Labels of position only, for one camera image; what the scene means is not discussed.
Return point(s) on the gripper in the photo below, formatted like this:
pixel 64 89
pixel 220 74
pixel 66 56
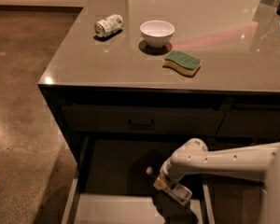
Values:
pixel 167 174

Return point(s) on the clear plastic water bottle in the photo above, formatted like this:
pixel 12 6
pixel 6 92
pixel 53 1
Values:
pixel 177 192

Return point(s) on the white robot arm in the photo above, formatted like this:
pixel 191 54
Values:
pixel 257 163

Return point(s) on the open middle drawer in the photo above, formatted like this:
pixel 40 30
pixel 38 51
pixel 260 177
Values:
pixel 113 187

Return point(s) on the dark top drawer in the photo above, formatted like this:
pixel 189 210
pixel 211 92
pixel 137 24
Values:
pixel 168 120

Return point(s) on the dark kitchen counter cabinet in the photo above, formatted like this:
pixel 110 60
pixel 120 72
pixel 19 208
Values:
pixel 238 43

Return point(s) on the right side drawers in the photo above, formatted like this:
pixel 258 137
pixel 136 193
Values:
pixel 243 125

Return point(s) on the green yellow sponge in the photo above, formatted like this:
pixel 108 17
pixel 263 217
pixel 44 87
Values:
pixel 182 63

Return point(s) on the white ceramic bowl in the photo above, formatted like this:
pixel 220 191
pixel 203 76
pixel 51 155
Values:
pixel 157 33

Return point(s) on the white green drink can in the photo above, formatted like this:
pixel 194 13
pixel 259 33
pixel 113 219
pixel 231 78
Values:
pixel 108 25

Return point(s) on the black drawer handle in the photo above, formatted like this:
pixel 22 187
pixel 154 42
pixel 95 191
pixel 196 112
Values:
pixel 145 125

